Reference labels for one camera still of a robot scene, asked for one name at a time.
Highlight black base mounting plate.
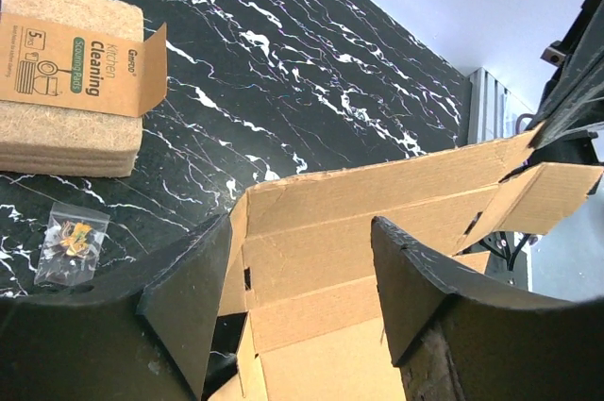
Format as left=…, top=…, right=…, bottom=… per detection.
left=478, top=231, right=537, bottom=291

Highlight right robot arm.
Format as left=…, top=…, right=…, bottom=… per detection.
left=522, top=0, right=603, bottom=170

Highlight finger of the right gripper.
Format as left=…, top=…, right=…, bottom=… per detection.
left=528, top=84, right=603, bottom=149

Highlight brown cardboard box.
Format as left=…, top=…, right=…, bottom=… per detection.
left=213, top=132, right=602, bottom=400

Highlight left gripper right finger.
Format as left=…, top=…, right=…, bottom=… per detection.
left=371, top=216, right=571, bottom=366

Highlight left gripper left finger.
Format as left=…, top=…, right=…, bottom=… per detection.
left=137, top=214, right=232, bottom=399

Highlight small clear plastic bag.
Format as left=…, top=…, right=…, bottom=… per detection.
left=34, top=203, right=109, bottom=286

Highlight kitchen scouring pads pack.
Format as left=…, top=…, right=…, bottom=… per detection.
left=1, top=0, right=167, bottom=177

